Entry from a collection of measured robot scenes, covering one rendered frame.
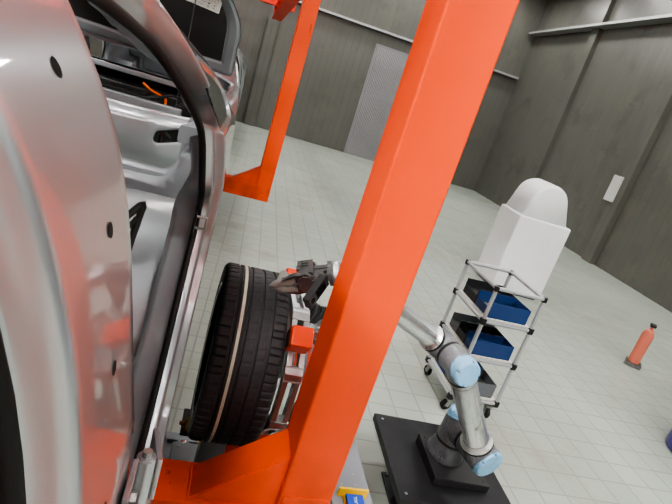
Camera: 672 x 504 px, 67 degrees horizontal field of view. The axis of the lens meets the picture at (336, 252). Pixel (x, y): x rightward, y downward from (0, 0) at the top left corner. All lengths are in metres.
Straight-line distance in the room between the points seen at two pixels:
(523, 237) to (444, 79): 5.86
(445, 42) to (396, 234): 0.45
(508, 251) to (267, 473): 5.74
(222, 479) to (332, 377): 0.47
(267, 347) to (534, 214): 5.66
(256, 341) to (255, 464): 0.37
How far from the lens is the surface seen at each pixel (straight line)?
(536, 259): 7.19
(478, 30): 1.25
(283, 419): 1.85
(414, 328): 2.03
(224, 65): 5.09
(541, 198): 7.00
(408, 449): 2.80
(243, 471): 1.64
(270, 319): 1.72
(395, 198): 1.23
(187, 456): 2.47
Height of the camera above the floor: 1.89
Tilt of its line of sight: 17 degrees down
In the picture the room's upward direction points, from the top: 18 degrees clockwise
